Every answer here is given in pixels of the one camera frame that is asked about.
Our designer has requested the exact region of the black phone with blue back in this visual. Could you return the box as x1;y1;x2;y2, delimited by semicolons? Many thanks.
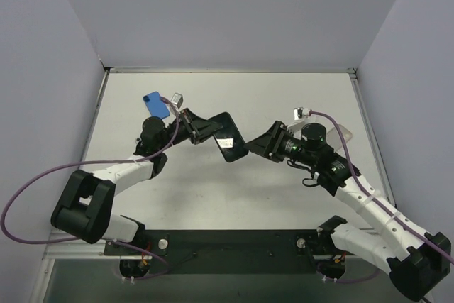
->
143;91;170;119

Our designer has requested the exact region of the clear phone case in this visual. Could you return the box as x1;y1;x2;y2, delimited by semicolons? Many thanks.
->
326;125;353;150

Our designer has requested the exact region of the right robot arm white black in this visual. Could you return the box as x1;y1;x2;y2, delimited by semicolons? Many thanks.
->
245;121;451;302

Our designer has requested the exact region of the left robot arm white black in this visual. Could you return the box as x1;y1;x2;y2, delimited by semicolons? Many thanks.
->
50;109;223;255

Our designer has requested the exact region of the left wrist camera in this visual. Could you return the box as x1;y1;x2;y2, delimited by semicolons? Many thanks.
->
170;92;184;108

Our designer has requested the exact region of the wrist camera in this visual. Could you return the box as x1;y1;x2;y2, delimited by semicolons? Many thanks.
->
170;92;184;108
287;107;311;134

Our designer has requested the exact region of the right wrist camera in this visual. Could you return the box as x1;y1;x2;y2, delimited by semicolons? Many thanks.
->
287;107;311;134

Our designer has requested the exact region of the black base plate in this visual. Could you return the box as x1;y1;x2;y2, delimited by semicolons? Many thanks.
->
104;229;348;279

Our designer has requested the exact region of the aluminium front rail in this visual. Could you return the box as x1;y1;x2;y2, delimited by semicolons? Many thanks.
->
42;228;359;260

